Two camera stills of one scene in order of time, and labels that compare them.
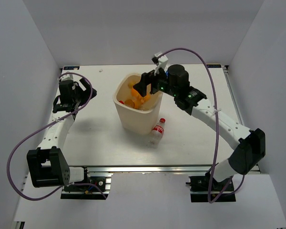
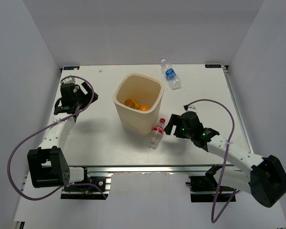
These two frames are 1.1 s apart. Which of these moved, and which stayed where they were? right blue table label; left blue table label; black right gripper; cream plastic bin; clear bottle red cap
Moved: black right gripper
Stayed: left blue table label; right blue table label; clear bottle red cap; cream plastic bin
